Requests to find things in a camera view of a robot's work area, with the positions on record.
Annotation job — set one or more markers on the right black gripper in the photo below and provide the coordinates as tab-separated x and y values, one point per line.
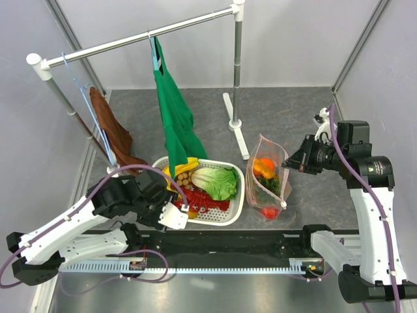
302	158

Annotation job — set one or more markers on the orange toy ginger root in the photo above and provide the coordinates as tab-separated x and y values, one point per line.
261	169

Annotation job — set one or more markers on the red toy lobster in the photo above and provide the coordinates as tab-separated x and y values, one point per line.
198	200

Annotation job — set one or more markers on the blue hanger with shirt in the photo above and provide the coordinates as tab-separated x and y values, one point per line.
156	61

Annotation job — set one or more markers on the toy orange fruit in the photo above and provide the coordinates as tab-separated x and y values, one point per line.
268	163

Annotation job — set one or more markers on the red yellow toy mango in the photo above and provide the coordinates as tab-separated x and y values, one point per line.
192	214

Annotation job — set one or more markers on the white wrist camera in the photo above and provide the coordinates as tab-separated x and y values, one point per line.
322	121
172	217

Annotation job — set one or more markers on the clear pink zip top bag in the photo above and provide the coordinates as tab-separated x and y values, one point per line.
266	148

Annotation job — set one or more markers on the green toy lettuce leaf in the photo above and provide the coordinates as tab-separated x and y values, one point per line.
219	183

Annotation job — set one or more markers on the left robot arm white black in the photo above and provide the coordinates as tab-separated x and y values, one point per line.
39	256

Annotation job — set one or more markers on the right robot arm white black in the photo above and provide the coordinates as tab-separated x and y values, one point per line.
377	274

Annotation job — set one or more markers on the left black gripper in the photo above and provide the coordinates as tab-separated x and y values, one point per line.
163	196

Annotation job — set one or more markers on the white slotted cable duct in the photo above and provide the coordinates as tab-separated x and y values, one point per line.
128	267

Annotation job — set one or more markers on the light blue wire hanger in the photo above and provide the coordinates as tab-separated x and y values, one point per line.
102	134

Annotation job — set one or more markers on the white clothes rack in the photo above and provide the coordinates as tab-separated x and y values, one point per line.
43	67

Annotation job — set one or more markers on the green shirt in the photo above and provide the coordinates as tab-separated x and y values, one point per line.
181	141

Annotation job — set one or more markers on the yellow toy bananas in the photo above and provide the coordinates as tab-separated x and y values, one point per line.
191	165

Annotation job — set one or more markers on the brown toy nut cluster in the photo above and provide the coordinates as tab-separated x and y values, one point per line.
184	179

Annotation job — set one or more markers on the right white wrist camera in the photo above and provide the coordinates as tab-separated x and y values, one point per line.
322	121

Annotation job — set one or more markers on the white perforated plastic basket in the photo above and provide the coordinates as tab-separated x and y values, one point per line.
215	216

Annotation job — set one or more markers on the brown cloth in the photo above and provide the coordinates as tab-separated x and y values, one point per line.
120	140

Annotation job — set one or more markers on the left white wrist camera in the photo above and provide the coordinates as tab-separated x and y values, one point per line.
172	217

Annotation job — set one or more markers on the orange toy pineapple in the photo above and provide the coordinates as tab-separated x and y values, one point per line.
269	190

